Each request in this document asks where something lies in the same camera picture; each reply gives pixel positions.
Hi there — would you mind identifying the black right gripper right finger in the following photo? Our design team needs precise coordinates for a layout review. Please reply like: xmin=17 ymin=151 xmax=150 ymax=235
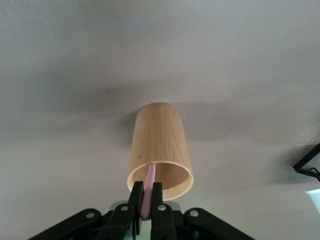
xmin=149 ymin=181 xmax=256 ymax=240

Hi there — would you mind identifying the black wire cup rack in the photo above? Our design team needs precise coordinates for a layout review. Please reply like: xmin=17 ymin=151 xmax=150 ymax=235
xmin=292 ymin=142 xmax=320 ymax=182

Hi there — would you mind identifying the white ceramic cup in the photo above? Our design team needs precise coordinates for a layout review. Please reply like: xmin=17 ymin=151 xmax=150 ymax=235
xmin=305 ymin=188 xmax=320 ymax=213

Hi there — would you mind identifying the bamboo cup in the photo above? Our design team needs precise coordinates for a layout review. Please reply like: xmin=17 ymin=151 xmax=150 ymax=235
xmin=126 ymin=101 xmax=195 ymax=202

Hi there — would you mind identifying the pink chopstick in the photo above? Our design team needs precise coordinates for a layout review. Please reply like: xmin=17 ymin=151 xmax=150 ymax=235
xmin=139 ymin=162 xmax=157 ymax=221

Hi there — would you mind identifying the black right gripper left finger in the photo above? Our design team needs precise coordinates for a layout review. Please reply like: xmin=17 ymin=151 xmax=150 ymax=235
xmin=28 ymin=181 xmax=145 ymax=240

